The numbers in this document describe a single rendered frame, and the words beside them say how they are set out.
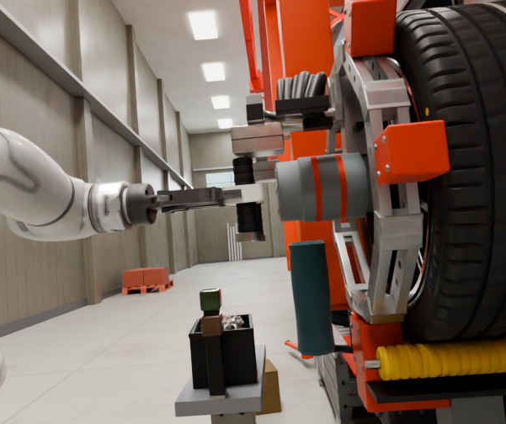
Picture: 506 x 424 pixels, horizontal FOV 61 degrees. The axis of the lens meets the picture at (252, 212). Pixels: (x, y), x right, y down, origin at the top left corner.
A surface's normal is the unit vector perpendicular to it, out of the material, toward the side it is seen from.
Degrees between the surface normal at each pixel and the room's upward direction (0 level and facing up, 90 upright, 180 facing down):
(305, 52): 90
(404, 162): 90
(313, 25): 90
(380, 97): 90
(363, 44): 125
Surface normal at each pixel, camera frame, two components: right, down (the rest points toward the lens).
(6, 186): 0.57, 0.57
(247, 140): -0.05, -0.07
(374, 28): 0.00, 0.51
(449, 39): -0.09, -0.59
